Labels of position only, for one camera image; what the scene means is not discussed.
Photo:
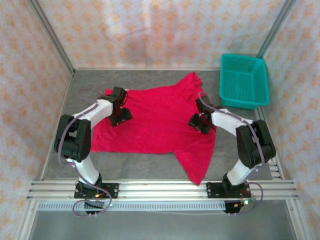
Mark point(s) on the red t-shirt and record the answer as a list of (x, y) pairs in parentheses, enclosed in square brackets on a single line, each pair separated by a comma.
[(160, 120)]

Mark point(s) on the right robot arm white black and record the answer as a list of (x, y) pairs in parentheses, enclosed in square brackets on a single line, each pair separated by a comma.
[(225, 120)]

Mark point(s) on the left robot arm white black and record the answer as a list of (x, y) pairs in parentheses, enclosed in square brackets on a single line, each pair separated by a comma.
[(102, 110)]

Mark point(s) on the teal plastic mesh basket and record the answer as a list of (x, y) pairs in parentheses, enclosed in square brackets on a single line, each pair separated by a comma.
[(240, 82)]

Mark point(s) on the patterned white cloth backdrop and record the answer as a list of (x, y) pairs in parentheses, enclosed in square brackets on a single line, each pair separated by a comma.
[(160, 30)]

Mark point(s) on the aluminium table end rail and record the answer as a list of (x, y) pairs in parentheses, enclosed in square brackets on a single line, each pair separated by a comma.
[(150, 68)]

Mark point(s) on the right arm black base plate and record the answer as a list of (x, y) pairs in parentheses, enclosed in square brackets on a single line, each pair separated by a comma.
[(212, 190)]

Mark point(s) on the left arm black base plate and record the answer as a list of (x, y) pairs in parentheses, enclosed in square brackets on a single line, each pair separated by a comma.
[(112, 191)]

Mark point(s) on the aluminium frame post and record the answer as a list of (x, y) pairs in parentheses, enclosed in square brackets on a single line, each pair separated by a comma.
[(277, 26), (50, 32)]

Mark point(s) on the aluminium frame leg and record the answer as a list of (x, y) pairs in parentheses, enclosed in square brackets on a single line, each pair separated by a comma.
[(299, 222), (25, 222)]

